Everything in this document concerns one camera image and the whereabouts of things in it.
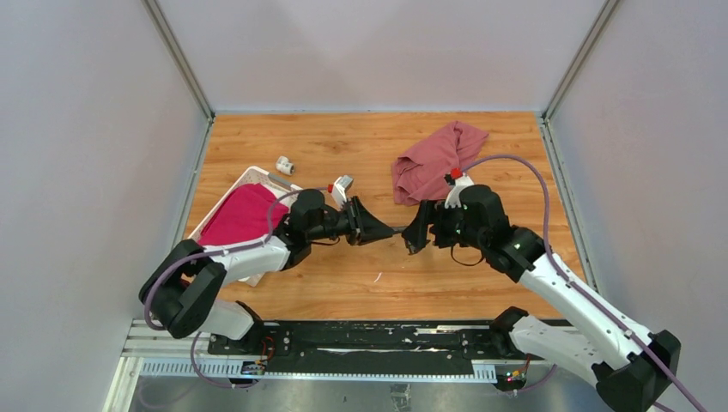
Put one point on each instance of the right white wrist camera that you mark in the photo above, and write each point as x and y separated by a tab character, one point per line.
457	181

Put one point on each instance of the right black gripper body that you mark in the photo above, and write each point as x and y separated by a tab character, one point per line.
451	228

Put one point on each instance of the aluminium frame rail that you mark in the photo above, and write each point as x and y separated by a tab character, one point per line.
163	354

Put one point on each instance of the dusty pink cloth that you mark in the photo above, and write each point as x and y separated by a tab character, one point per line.
419	172

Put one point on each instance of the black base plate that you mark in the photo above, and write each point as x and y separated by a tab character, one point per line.
406	347

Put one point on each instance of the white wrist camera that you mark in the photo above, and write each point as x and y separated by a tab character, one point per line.
457	181
339	190

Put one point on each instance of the white pipe elbow fitting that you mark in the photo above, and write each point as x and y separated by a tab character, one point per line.
285	166

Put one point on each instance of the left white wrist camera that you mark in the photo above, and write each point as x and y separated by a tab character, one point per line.
339	190

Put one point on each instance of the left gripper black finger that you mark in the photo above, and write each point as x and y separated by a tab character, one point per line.
366	222
373	234

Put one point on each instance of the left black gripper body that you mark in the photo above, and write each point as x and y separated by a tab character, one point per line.
346	225

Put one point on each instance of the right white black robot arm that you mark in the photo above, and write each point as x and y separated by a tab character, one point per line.
629	366

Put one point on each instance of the white plastic basket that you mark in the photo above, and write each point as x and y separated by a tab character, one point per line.
248	261

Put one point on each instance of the magenta cloth in basket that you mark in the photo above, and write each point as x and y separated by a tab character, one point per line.
242	217

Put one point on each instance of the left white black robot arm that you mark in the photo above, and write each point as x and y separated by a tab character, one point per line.
181	296

